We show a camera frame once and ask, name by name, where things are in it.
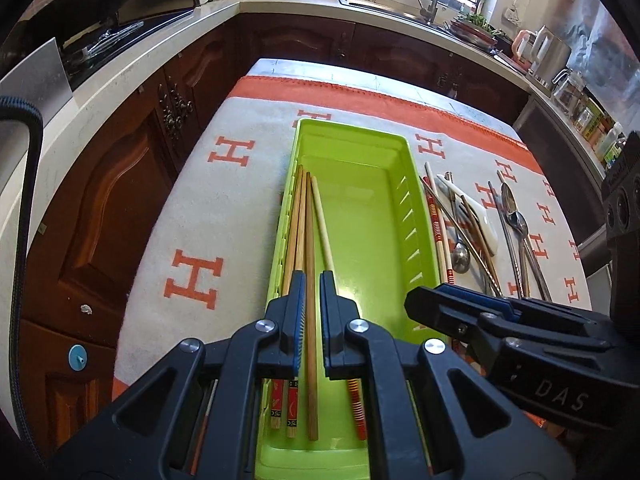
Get dark built-in appliance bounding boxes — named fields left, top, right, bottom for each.
left=512, top=95, right=613, bottom=281

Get wooden chopstick red patterned end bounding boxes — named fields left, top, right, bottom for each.
left=285, top=169, right=307, bottom=438
left=270, top=166, right=304, bottom=430

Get black cooktop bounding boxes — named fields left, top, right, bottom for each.
left=60, top=10, right=196, bottom=91

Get white electric kettle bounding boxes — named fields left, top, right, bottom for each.
left=515, top=27, right=555, bottom=68

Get large metal spoon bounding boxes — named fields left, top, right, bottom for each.
left=500, top=181, right=533, bottom=297

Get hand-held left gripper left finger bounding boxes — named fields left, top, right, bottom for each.
left=47, top=270, right=307, bottom=480

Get round bowl metal spoon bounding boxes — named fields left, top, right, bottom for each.
left=425, top=180, right=472, bottom=274

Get white ceramic spoon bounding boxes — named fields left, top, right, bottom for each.
left=436, top=173, right=501, bottom=255

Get metal splash guard panel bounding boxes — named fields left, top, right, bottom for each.
left=0, top=37, right=76, bottom=181

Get orange and grey printed blanket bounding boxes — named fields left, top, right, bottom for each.
left=112, top=74, right=595, bottom=441

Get pale chopstick red striped end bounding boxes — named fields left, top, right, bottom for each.
left=311, top=176, right=368, bottom=442
left=424, top=161, right=456, bottom=285

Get row of condiment jars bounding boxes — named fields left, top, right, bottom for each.
left=570, top=95, right=628, bottom=171

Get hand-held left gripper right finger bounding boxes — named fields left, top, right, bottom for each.
left=320, top=270, right=576, bottom=480

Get glass pot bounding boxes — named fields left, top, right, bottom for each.
left=551, top=69, right=587, bottom=116

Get brown wooden kitchen cabinets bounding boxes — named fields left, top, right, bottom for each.
left=15, top=12, right=531, bottom=436

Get metal basin with greens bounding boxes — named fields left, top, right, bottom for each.
left=450, top=10, right=513, bottom=53

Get white kitchen countertop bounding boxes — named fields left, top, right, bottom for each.
left=0, top=0, right=608, bottom=281

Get black braided cable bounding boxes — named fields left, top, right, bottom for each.
left=0, top=96, right=46, bottom=461

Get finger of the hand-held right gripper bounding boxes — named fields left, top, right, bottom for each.
left=439, top=283, right=619, bottom=347
left=404, top=284, right=621, bottom=367

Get metal fork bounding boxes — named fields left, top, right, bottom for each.
left=446, top=171, right=503, bottom=297

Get steel kitchen sink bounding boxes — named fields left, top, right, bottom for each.
left=336, top=0, right=441, bottom=28

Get green plastic utensil tray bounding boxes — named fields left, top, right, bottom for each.
left=254, top=117, right=453, bottom=480

